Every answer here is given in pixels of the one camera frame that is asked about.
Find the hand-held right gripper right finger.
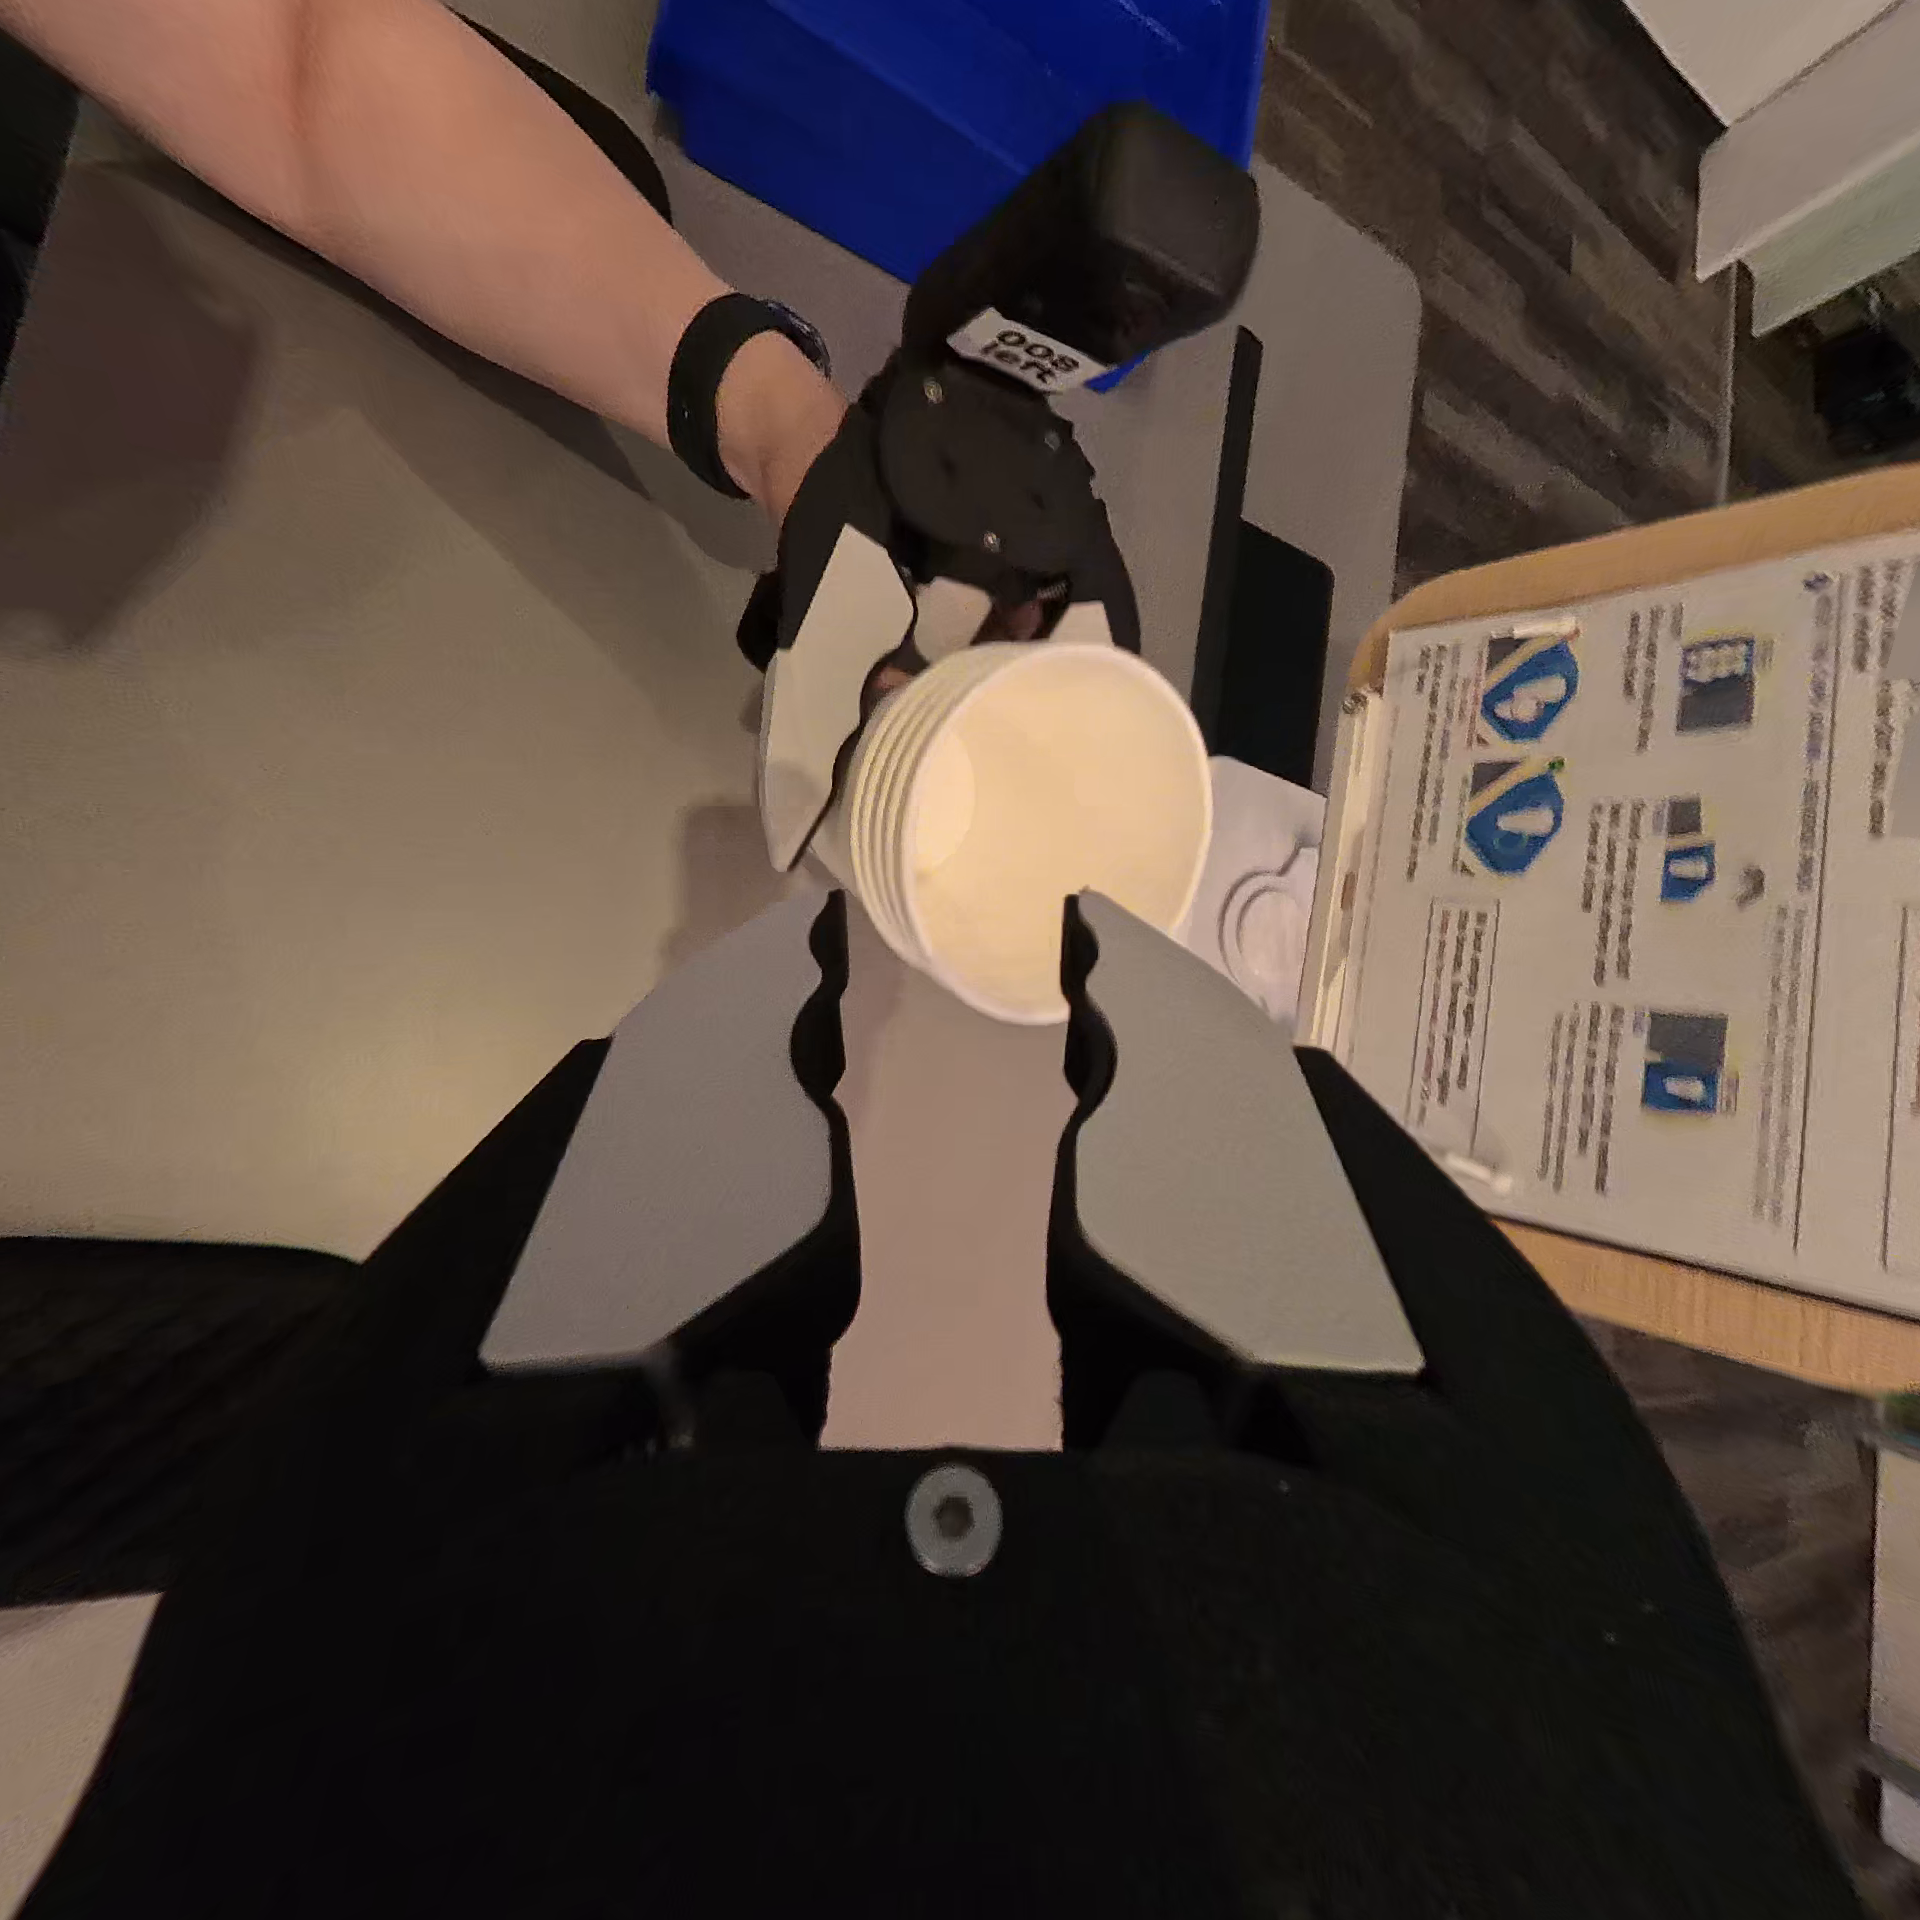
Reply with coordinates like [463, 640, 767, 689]
[1044, 888, 1427, 1452]

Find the person's left hand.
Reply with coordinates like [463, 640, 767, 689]
[719, 360, 854, 530]

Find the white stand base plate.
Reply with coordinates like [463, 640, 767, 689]
[1192, 754, 1330, 1038]

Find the blue plastic bin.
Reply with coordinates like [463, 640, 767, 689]
[647, 0, 1275, 394]

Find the white cabinet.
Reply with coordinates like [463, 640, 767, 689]
[1626, 0, 1920, 333]

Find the black wrist watch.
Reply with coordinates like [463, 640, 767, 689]
[664, 288, 835, 500]

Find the black table cable cover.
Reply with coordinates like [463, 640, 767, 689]
[1236, 516, 1339, 790]

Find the person's left forearm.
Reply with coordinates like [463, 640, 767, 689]
[0, 0, 737, 452]

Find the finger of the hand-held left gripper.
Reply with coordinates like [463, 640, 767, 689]
[758, 522, 920, 878]

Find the white green-banded paper cup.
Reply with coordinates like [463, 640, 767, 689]
[899, 642, 1213, 1028]

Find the wooden document stand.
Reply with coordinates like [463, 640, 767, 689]
[1297, 464, 1920, 1394]

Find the printed instruction sheet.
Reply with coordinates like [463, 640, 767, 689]
[1343, 533, 1920, 1322]

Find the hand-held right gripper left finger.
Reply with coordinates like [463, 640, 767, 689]
[477, 884, 867, 1452]

